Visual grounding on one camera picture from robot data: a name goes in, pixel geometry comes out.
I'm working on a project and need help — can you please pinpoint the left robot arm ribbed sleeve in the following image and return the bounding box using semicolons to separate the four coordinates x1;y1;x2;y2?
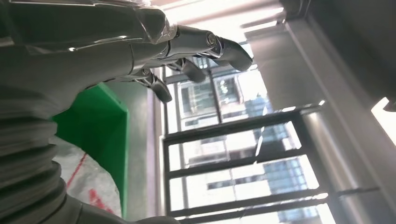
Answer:
0;88;68;224

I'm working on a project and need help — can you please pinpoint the white plastic mailer package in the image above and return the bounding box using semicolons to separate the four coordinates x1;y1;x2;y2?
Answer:
50;136;122;217

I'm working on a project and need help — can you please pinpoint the green plastic crate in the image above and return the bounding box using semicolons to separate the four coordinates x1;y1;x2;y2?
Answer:
52;82;129;218

